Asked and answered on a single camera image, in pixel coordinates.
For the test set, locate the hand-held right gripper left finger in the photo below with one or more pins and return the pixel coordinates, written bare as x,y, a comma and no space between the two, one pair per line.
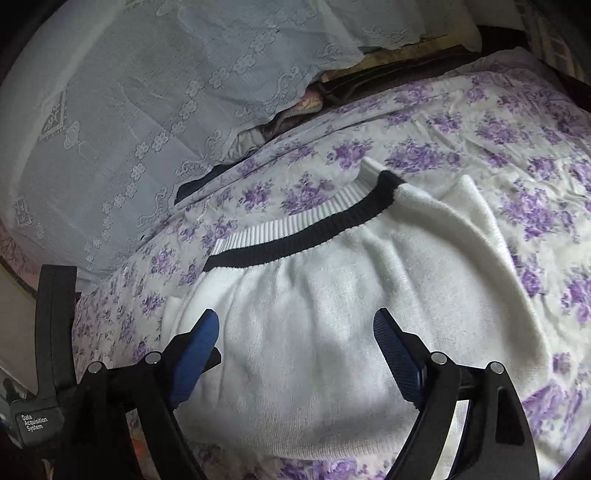
194,360

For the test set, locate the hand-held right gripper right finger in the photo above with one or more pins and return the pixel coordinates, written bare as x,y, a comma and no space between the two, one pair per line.
397,355

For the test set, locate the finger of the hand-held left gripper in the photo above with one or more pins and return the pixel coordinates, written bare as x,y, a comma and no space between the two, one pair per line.
57,332

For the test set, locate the white sweater with black stripes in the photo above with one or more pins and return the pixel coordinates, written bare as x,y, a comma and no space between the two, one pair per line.
351,295

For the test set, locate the pile of folded clothes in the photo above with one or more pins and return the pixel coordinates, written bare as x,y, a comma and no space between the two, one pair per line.
360,78

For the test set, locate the purple floral bed sheet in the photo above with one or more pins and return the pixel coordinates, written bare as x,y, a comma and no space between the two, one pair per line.
485,129

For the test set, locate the white lace cloth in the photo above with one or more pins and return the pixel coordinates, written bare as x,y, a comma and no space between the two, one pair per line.
138,92

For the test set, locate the plaid cloth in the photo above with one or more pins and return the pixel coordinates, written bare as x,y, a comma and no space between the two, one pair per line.
549,37

